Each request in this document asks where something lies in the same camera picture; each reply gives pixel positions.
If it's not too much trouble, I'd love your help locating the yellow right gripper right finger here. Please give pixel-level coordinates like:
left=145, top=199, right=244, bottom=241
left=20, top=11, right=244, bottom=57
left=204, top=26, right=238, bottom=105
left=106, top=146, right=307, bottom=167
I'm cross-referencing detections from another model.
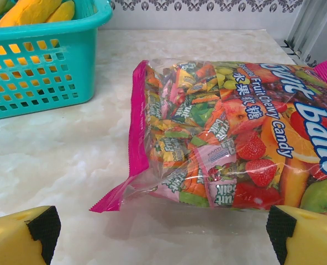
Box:
left=266, top=204, right=327, bottom=265

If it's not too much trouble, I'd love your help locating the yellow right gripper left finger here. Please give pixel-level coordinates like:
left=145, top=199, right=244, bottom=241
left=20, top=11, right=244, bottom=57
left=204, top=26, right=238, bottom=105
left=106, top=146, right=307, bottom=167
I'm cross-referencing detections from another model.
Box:
left=0, top=205, right=62, bottom=265

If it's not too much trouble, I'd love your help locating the fruit chewy candy bag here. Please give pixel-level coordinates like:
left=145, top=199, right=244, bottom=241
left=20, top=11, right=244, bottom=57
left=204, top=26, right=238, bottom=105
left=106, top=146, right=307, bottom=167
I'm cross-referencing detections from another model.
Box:
left=88, top=57, right=327, bottom=215

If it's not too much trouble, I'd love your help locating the teal plastic basket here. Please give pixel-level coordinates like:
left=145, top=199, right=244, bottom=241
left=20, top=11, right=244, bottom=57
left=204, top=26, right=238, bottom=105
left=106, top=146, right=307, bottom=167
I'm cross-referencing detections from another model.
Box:
left=0, top=0, right=114, bottom=123

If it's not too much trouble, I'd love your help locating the yellow banana toy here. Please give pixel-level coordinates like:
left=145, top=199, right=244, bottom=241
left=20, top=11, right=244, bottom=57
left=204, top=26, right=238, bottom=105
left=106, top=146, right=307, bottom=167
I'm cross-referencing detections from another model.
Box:
left=45, top=0, right=76, bottom=24

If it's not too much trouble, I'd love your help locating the aluminium frame post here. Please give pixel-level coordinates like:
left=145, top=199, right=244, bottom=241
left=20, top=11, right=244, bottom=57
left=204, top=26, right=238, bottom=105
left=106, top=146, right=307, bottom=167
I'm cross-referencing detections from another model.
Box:
left=284, top=0, right=327, bottom=65

